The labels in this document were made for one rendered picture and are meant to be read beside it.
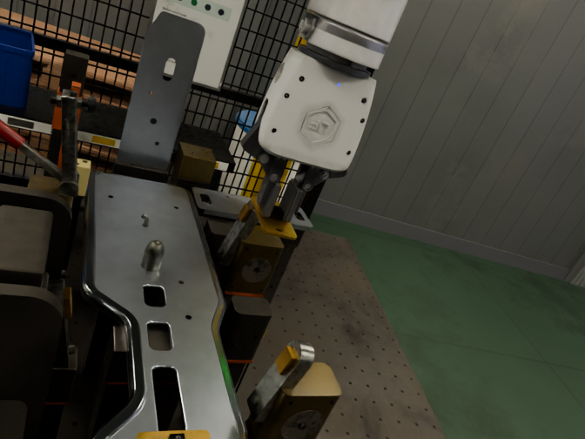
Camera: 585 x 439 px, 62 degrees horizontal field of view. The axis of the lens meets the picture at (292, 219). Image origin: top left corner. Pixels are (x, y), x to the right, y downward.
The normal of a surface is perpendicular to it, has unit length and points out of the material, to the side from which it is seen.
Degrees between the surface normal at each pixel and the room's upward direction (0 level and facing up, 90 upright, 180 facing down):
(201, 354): 0
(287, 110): 87
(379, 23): 89
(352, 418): 0
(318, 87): 86
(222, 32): 90
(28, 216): 0
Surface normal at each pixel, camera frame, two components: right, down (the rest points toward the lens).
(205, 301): 0.36, -0.84
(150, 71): 0.31, 0.52
